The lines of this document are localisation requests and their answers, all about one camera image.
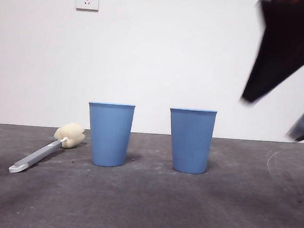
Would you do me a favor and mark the grey-handled sponge cup brush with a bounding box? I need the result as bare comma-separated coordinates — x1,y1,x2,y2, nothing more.
8,118,86,179

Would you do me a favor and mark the blue ribbed plastic cup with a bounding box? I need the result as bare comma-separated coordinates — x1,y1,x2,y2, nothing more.
84,102,136,169
165,107,218,175

